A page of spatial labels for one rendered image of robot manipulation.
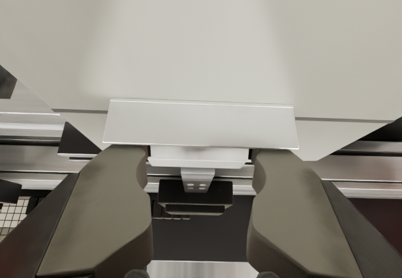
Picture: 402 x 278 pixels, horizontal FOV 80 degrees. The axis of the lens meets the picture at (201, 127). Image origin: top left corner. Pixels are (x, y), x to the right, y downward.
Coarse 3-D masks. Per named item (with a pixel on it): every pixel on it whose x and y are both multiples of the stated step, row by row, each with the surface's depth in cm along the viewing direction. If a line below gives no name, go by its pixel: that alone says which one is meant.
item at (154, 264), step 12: (156, 264) 19; (168, 264) 19; (180, 264) 19; (192, 264) 19; (204, 264) 19; (216, 264) 19; (228, 264) 19; (240, 264) 19; (156, 276) 19; (168, 276) 19; (180, 276) 19; (192, 276) 19; (204, 276) 19; (216, 276) 19; (228, 276) 19; (240, 276) 19; (252, 276) 19
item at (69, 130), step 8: (64, 128) 21; (72, 128) 21; (64, 136) 21; (72, 136) 21; (80, 136) 21; (64, 144) 21; (72, 144) 21; (80, 144) 21; (88, 144) 21; (64, 152) 21; (72, 152) 21; (80, 152) 21; (88, 152) 21; (96, 152) 21; (72, 160) 23; (80, 160) 23; (88, 160) 23
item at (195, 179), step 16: (192, 176) 26; (208, 176) 26; (160, 192) 38; (176, 192) 38; (192, 192) 38; (208, 192) 39; (224, 192) 39; (176, 208) 38; (192, 208) 38; (208, 208) 39; (224, 208) 39
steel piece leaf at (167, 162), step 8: (152, 160) 21; (160, 160) 21; (168, 160) 21; (176, 160) 21; (184, 160) 21; (192, 160) 21; (200, 160) 21; (208, 160) 21; (224, 168) 23; (232, 168) 23
